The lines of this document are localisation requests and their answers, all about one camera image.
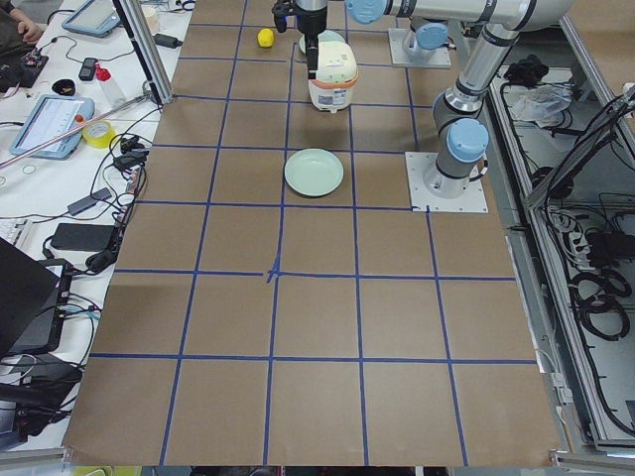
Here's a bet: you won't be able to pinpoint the green plate near arm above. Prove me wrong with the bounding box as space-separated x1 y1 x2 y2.
284 149 344 197
299 30 345 55

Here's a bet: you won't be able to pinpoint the black laptop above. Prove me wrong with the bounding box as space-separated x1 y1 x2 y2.
1 240 71 357

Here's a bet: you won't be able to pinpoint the yellow sponge potato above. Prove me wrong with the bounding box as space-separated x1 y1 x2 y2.
257 28 275 49

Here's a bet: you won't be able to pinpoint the blue tablet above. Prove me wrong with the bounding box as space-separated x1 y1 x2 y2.
62 0 121 38
10 94 95 160

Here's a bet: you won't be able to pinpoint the black cloth bundle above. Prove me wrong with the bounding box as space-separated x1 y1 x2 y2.
503 55 550 88

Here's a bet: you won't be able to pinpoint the blue tablet near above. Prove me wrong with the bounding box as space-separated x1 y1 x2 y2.
10 94 95 160

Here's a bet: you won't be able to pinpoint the black power brick far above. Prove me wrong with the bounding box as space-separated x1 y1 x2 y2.
153 33 183 49

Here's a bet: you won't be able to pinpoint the coiled black cables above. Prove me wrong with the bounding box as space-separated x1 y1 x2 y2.
568 267 631 343

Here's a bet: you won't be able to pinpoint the metal rod red knob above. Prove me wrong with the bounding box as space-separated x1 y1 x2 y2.
1 92 151 169

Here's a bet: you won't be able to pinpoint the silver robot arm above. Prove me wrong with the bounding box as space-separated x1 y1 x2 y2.
272 0 450 79
346 1 572 199

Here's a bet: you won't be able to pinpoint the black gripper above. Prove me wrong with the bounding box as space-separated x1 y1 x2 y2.
272 0 328 79

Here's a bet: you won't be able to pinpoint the aluminium frame post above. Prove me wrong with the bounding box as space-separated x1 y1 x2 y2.
113 0 173 106

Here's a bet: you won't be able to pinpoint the yellow tape roll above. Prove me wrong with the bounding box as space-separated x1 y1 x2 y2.
81 120 116 150

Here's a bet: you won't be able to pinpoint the black small bowl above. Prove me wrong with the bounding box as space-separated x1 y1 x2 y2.
52 78 76 96

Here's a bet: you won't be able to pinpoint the black phone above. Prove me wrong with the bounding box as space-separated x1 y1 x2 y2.
78 58 98 81

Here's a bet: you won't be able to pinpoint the white rice cooker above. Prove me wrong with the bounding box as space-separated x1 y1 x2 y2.
308 41 358 114

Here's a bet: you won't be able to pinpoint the white crumpled cloth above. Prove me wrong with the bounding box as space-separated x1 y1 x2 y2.
510 84 572 128

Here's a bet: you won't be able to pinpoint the blue tablet far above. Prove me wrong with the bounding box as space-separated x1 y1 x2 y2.
62 0 121 38

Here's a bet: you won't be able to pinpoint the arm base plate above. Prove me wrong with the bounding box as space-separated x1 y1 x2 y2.
405 152 488 213
388 24 451 68

